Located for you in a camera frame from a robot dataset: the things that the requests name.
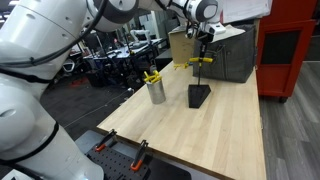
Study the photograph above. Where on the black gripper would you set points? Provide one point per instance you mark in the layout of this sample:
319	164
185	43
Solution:
205	38

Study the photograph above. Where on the yellow handled T wrench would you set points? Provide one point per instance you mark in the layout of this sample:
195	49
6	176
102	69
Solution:
200	59

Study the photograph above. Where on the black triangular stand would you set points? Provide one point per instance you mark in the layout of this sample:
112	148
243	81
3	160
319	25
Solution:
197	94

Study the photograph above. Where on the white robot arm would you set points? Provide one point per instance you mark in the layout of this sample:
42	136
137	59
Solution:
34	43

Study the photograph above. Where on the cardboard box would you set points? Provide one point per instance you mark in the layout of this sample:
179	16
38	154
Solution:
182	48

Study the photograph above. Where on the white cloth in bag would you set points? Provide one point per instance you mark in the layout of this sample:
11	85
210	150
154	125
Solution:
227	32

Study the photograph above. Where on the yellow tool on table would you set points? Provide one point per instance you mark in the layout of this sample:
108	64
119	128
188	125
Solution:
184	66

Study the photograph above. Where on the grey felt tote bag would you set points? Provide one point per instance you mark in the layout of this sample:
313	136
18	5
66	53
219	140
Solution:
233	57

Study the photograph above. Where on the white paper sheet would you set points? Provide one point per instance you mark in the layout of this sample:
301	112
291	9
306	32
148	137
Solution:
238	10

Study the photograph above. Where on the yellow wrenches in cup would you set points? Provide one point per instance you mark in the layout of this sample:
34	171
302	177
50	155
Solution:
155	77

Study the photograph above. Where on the silver metal cup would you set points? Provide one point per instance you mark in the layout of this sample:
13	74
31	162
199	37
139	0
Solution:
156	92

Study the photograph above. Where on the red tool cabinet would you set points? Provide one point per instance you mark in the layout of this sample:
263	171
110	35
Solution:
283	40

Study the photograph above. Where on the right orange black clamp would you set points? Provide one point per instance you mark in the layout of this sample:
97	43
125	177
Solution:
139	157

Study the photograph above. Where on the orange black clamp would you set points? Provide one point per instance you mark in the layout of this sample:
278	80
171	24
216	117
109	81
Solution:
139	157
111	136

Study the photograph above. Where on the left orange black clamp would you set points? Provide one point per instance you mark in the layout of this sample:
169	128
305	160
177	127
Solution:
111	136

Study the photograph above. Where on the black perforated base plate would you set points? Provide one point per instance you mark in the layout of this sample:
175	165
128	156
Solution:
117	166

